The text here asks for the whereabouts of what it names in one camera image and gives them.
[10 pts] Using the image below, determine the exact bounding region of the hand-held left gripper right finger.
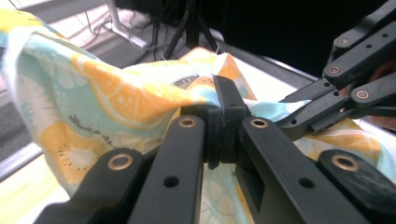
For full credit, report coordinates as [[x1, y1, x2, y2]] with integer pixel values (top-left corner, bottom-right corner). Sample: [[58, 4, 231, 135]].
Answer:
[[214, 76, 370, 224]]

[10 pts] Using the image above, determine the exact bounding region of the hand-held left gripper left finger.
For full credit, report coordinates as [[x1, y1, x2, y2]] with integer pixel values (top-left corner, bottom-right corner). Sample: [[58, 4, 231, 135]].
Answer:
[[127, 104, 223, 224]]

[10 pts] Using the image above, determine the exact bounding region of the orange slice print tote bag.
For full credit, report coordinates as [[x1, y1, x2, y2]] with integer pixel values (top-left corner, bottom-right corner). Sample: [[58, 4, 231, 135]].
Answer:
[[0, 7, 396, 224]]

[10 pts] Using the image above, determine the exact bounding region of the black tripod stand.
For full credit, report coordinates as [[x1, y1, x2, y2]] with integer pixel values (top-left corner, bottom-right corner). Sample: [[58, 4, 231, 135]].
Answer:
[[162, 0, 219, 61]]

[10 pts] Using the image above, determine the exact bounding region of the white metal desk frame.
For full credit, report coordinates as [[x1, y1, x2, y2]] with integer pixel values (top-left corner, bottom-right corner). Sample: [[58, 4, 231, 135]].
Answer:
[[105, 0, 149, 50]]

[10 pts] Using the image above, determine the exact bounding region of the tangle of floor cables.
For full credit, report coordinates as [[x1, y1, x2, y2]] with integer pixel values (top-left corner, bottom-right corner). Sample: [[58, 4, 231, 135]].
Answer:
[[73, 7, 125, 40]]

